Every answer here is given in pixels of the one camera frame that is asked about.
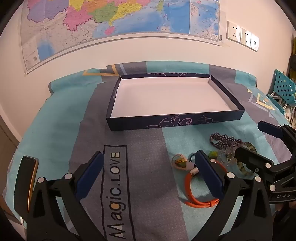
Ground blue perforated plastic chair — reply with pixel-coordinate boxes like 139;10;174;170
266;69;296;114

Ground pink hair tie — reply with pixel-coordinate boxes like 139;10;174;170
171;153;196;171

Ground white wall outlet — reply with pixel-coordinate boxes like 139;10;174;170
250;34;260;51
226;21;242;42
240;27;251;47

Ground dark blue cardboard tray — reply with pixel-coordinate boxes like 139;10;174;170
106;72;245;132

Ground dark smartphone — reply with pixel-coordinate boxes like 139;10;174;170
14;156;39;209

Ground purple beaded bracelet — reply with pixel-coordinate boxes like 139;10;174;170
210;133;243;150

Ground black hair tie green ornament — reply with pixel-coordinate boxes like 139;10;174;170
188;151;219;163

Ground teal grey printed bedsheet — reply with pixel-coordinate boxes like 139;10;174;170
5;61;296;241

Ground clear crystal bracelet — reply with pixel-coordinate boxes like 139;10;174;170
216;142;240;166

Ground colourful wall map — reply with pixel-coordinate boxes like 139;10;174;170
20;0;220;76

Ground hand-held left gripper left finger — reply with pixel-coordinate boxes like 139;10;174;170
26;151;109;241

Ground tortoiseshell bangle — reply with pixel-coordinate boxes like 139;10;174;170
236;142;258;178

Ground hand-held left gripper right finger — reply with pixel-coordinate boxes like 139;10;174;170
195;150;274;241

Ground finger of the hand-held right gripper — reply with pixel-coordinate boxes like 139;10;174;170
235;146;296;186
258;120;296;151

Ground orange smartwatch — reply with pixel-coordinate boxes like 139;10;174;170
184;160;228;208

